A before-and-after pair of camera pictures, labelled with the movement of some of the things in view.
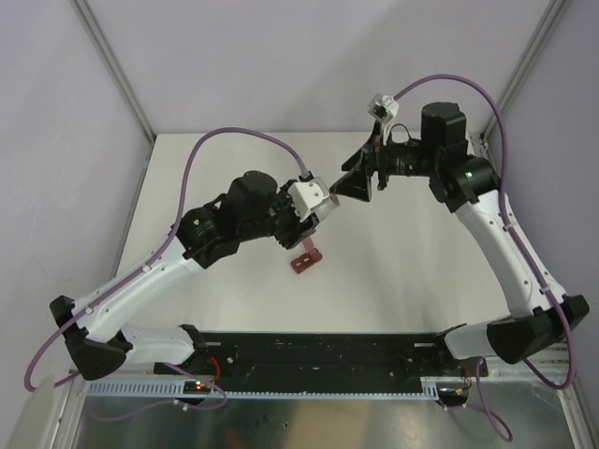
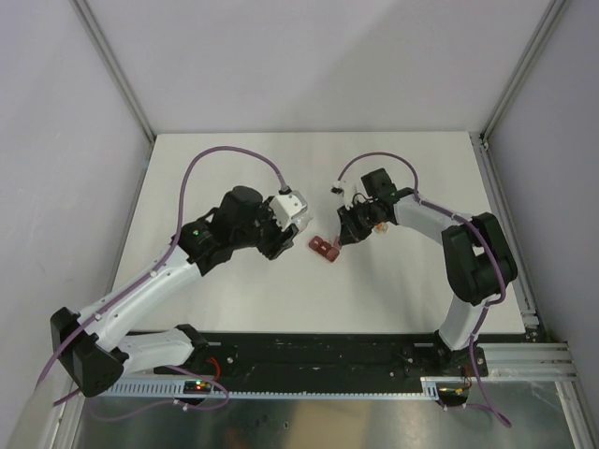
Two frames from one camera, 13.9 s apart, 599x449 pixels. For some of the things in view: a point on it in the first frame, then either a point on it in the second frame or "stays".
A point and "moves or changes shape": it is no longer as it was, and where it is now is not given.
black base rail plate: x=327 y=360 stays
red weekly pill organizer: x=311 y=256 to x=324 y=248
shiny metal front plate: x=529 y=413 stays
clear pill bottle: x=327 y=206 moves or changes shape
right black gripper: x=357 y=183 to x=350 y=231
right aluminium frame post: x=552 y=16 stays
